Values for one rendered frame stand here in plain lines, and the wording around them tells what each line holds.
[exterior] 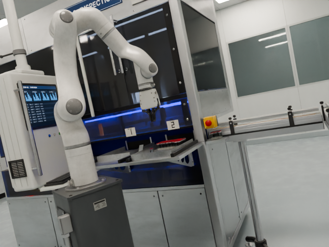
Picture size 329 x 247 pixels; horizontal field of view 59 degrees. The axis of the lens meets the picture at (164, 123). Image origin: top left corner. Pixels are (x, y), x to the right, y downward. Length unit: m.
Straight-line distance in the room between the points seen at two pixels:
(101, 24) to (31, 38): 1.27
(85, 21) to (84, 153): 0.62
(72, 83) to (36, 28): 1.35
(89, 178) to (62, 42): 0.62
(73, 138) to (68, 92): 0.20
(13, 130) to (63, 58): 0.78
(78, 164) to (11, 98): 0.81
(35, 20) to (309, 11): 5.09
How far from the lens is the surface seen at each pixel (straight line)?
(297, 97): 6.38
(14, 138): 2.05
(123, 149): 2.23
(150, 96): 1.53
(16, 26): 2.35
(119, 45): 1.51
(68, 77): 1.38
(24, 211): 3.10
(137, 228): 2.32
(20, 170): 2.06
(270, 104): 6.41
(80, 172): 1.38
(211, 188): 1.96
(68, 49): 1.42
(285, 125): 1.90
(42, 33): 2.62
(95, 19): 1.51
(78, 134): 1.37
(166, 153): 1.58
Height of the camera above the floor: 1.14
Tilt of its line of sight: 3 degrees down
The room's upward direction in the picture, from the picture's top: 11 degrees counter-clockwise
